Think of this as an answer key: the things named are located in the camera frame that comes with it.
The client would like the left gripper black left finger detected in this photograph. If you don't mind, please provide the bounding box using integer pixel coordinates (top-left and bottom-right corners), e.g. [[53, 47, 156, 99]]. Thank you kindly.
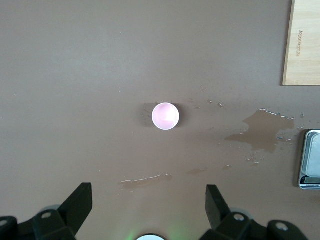
[[0, 182, 93, 240]]

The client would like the silver digital kitchen scale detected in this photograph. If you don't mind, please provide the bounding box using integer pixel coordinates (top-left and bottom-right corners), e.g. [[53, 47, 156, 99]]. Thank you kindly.
[[298, 129, 320, 190]]

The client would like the pink plastic cup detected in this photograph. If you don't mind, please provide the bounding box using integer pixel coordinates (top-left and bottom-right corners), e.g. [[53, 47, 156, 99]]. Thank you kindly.
[[151, 102, 180, 131]]

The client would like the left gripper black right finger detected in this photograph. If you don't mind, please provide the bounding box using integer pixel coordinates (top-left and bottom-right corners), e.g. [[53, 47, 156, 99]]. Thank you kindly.
[[205, 184, 307, 240]]

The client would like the wooden cutting board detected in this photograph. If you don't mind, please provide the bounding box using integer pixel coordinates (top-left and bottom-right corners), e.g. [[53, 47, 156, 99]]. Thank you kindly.
[[282, 0, 320, 87]]

